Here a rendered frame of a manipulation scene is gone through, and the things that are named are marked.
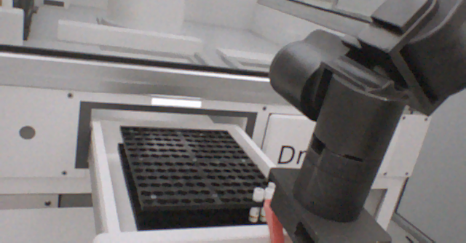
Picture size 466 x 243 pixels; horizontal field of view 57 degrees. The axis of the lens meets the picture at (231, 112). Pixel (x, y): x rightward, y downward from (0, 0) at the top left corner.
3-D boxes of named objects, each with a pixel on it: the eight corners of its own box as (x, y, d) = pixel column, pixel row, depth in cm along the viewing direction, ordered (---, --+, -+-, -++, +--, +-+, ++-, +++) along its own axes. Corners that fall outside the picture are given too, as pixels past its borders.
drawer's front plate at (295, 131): (386, 173, 88) (403, 124, 85) (261, 173, 77) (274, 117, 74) (380, 169, 90) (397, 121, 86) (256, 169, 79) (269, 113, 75)
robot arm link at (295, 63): (444, -15, 28) (480, 65, 33) (341, -39, 37) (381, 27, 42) (314, 116, 29) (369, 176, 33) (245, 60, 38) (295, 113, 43)
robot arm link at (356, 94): (370, 82, 28) (431, 89, 30) (314, 50, 33) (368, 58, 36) (336, 173, 30) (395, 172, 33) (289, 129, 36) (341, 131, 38)
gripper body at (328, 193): (322, 185, 42) (346, 117, 39) (386, 260, 33) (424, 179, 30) (262, 183, 39) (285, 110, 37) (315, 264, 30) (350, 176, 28)
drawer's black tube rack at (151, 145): (275, 246, 54) (287, 201, 52) (135, 255, 47) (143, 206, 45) (220, 164, 73) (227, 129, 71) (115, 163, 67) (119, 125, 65)
